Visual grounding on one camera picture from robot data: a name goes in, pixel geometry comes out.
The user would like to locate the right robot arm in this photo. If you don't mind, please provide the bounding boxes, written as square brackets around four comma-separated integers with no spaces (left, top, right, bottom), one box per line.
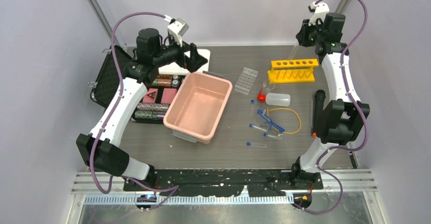
[290,12,370,189]

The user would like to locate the glass test tube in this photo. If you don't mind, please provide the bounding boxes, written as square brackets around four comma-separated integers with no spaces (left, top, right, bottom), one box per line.
[288,42,300,61]

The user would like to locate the blue capped test tube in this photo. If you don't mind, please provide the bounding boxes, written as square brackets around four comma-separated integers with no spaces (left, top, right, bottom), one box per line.
[250,100,255,117]
[249,124,267,132]
[246,142,267,148]
[263,133,283,140]

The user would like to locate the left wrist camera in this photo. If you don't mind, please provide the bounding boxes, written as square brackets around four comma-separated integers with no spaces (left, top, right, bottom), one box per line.
[164,15,189,47]

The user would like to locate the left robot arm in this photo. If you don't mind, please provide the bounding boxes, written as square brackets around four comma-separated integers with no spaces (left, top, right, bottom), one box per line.
[76,27,208,190]

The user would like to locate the yellow test tube rack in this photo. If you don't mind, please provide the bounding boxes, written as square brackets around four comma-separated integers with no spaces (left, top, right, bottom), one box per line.
[267,59,319,84]

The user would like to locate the black flashlight orange end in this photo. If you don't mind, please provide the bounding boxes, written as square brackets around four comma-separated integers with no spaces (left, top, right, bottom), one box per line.
[312,89,326,138]

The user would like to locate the small glass beaker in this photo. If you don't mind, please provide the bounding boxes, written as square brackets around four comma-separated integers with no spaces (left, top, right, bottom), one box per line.
[262,80,275,93]

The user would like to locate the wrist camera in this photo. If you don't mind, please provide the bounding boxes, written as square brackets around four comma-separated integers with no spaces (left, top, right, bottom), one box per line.
[164,15,189,47]
[308,2,330,26]

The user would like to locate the black poker chip case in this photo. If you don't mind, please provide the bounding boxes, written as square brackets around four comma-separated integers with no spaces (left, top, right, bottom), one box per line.
[90,45,183,126]

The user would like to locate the clear tube rack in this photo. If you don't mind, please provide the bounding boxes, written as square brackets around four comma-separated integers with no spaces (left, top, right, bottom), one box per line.
[234,67,258,95]

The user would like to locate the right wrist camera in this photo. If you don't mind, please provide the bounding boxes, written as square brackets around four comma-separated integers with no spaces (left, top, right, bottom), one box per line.
[308,2,330,26]

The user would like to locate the white wash bottle red cap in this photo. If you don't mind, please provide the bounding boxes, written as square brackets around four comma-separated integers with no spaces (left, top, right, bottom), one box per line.
[257,92,291,107]

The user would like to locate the pink plastic bin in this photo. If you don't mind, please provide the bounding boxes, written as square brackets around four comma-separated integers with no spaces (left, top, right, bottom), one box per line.
[163,72,232,144]

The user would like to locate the blue safety glasses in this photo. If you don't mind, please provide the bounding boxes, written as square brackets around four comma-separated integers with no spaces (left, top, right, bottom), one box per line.
[256,109,286,133]

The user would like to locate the white bin lid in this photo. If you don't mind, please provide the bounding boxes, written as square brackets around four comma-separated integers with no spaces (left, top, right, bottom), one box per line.
[158,48,211,76]

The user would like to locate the yellow rubber tube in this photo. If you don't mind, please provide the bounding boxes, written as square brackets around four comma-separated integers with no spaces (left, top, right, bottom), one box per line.
[267,107,302,135]

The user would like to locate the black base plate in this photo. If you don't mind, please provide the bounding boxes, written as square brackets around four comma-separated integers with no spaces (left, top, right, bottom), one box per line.
[141,169,323,197]

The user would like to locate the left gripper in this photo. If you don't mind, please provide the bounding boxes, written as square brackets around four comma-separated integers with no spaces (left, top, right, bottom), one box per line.
[153,35,208,73]

